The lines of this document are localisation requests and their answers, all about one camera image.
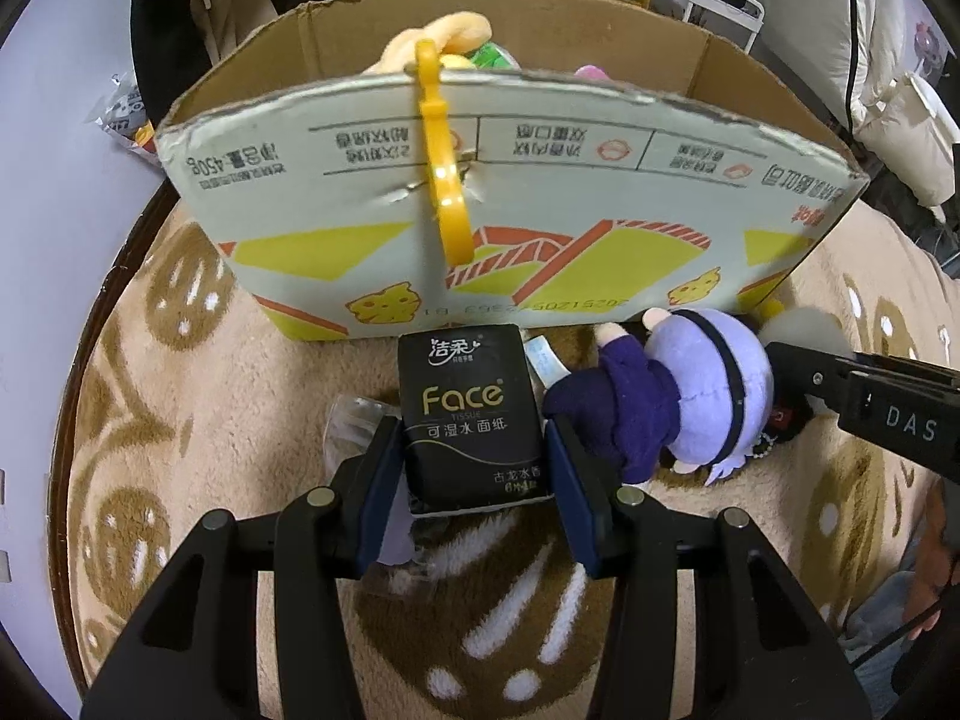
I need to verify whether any purple haired plush doll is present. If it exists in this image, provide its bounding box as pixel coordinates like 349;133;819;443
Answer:
542;309;775;486

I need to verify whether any black Face tissue pack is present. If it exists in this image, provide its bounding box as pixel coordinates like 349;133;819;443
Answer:
397;325;553;518

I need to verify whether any yellow plush toy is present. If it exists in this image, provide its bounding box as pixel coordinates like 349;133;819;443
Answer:
364;11;493;75

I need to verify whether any pink plush toy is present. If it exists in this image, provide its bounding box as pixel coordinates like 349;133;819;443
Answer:
574;65;610;82

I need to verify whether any green tissue pack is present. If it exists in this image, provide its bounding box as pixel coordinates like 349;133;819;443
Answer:
467;41;521;70

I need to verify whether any white fluffy plush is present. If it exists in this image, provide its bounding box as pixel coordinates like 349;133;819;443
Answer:
758;305;854;359

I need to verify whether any beige patterned fleece blanket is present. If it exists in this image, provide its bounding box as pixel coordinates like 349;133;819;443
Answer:
62;210;932;718

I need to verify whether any open cardboard box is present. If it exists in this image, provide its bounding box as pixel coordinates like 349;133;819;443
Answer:
156;0;867;341

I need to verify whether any white utility cart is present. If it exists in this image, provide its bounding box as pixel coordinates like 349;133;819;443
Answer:
682;0;766;54

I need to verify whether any plastic bag of toys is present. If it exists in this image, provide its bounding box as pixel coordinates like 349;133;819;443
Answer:
85;70;160;167

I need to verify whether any yellow plastic strap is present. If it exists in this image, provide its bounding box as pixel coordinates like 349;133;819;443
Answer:
413;39;479;270

